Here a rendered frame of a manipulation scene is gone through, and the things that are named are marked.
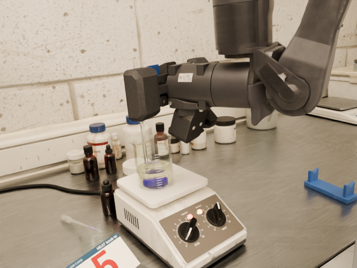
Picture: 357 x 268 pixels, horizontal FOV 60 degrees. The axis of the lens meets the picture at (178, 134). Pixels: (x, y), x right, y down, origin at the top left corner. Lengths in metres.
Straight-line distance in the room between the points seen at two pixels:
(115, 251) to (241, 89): 0.29
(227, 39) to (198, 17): 0.75
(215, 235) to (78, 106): 0.59
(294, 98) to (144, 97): 0.16
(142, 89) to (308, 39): 0.18
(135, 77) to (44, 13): 0.58
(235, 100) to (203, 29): 0.75
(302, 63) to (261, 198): 0.38
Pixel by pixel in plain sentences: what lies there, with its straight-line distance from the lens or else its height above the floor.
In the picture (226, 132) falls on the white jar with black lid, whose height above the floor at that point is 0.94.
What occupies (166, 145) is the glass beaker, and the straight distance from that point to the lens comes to 0.48.
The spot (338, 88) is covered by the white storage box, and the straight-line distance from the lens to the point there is 1.49.
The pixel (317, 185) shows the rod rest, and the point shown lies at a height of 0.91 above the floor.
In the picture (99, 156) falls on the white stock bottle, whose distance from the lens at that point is 0.84.
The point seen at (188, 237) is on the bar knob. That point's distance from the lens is 0.46.
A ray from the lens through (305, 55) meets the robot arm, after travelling 0.35.
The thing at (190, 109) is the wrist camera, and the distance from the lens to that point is 0.41.
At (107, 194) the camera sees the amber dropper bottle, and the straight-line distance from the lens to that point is 0.62.
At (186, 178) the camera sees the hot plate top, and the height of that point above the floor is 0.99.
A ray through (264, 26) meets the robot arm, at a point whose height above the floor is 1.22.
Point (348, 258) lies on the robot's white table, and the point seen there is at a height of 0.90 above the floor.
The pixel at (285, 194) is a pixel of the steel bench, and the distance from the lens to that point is 0.68.
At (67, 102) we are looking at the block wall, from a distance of 0.92.
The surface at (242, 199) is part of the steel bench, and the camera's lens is 0.65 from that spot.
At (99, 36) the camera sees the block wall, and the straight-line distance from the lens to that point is 0.94.
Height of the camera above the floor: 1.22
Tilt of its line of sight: 17 degrees down
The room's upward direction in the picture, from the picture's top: 4 degrees counter-clockwise
